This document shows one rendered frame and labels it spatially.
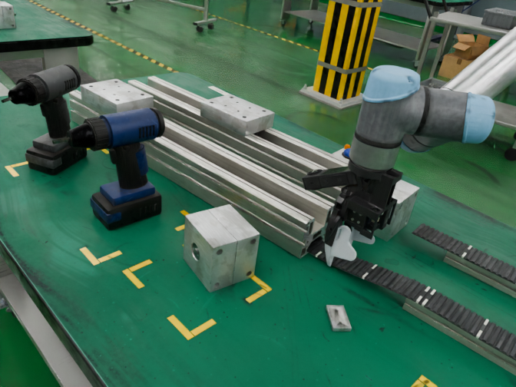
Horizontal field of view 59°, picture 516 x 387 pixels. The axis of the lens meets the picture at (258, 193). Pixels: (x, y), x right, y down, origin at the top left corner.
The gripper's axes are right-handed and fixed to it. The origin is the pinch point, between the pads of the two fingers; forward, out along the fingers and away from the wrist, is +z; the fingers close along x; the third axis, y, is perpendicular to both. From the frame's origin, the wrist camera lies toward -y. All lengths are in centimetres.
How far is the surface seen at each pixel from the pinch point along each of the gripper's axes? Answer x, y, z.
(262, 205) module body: -5.0, -14.8, -5.0
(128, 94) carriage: 1, -66, -10
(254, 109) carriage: 21.5, -40.9, -10.4
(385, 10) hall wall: 803, -379, 67
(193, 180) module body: -4.0, -35.3, -0.8
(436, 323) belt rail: -2.1, 21.2, 1.1
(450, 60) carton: 492, -138, 61
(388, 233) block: 14.0, 4.1, 0.2
